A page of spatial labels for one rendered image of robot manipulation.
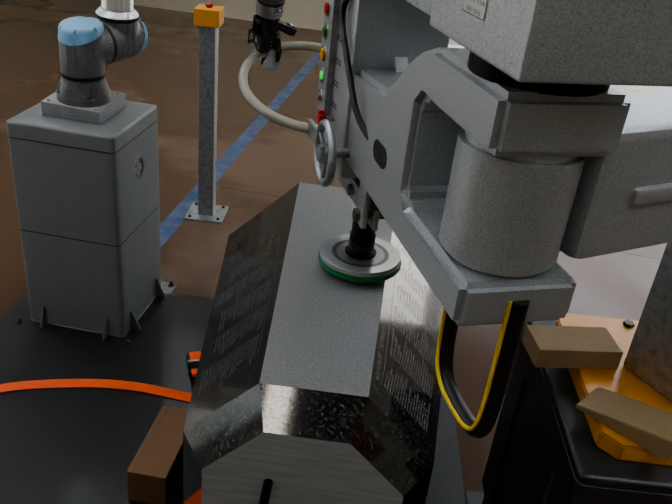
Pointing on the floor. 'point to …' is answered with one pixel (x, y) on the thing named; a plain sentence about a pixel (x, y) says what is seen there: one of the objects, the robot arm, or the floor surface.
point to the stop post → (209, 38)
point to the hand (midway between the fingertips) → (268, 65)
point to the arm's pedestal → (89, 217)
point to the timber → (158, 459)
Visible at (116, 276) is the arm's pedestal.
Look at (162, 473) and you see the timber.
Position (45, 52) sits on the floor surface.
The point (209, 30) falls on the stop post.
